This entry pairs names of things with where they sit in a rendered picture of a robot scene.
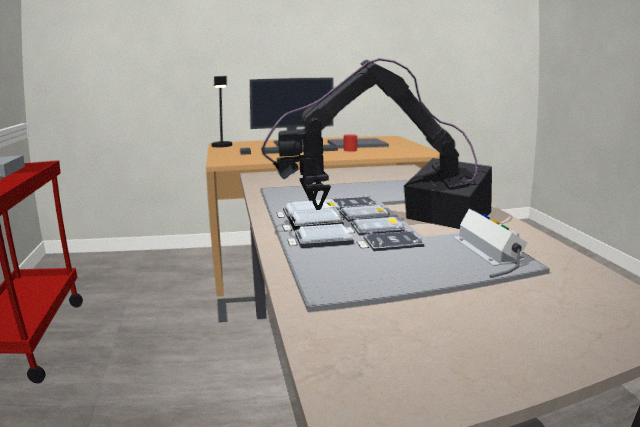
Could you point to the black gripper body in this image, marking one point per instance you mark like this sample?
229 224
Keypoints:
320 174

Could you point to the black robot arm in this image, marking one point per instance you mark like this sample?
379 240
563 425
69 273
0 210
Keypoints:
316 117

